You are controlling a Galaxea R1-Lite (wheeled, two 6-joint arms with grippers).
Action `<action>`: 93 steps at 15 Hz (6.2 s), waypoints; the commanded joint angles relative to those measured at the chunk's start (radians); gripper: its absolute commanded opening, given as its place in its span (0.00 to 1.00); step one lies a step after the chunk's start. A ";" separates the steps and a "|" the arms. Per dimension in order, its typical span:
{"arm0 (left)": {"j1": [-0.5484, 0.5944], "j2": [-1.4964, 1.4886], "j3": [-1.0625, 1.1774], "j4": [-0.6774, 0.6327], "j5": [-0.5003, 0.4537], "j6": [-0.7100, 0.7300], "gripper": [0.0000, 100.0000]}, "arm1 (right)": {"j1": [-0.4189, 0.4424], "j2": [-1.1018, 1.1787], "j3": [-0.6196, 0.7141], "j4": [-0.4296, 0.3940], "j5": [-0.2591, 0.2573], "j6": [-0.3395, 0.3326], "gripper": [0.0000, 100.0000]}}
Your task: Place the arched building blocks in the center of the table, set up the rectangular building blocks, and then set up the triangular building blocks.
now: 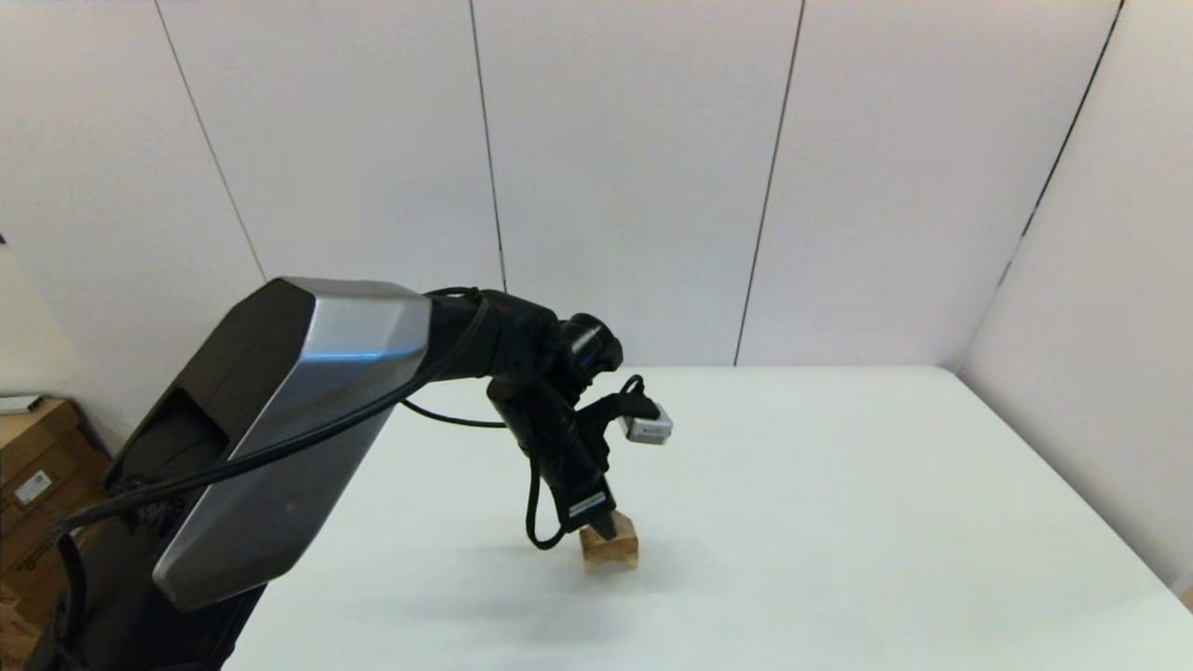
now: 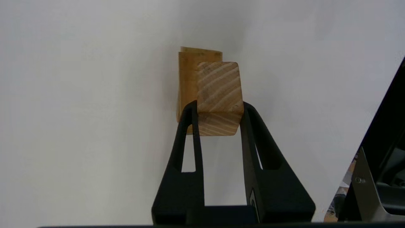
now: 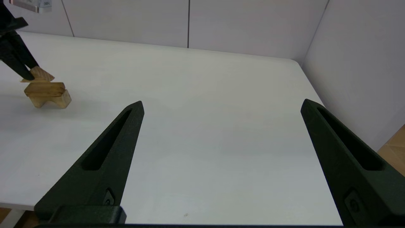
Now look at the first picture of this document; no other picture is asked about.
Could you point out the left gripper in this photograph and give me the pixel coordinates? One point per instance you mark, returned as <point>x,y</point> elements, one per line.
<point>578,466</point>

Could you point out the rectangular wooden building block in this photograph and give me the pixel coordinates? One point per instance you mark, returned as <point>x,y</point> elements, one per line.
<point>626,529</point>

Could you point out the arched wooden building block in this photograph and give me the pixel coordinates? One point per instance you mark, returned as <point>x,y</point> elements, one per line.
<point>615,557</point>

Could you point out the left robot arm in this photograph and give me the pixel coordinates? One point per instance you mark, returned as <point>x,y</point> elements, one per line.
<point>298,419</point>

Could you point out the flat white object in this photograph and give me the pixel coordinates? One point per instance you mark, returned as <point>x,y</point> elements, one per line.
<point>19,403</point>

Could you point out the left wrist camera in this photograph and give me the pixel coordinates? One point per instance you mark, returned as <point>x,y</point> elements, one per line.
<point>645,427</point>

